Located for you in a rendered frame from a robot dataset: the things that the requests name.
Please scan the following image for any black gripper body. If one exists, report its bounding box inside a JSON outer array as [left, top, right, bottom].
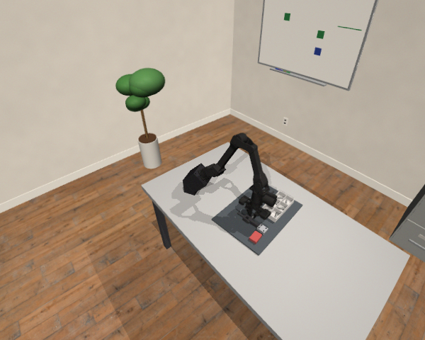
[[239, 195, 271, 220]]

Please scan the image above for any dark grey flat bar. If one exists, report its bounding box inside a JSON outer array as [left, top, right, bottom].
[[248, 218, 259, 228]]

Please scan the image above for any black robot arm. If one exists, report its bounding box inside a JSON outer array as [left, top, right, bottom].
[[198, 133, 277, 207]]

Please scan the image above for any red block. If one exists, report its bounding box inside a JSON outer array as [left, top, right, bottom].
[[249, 230, 262, 244]]

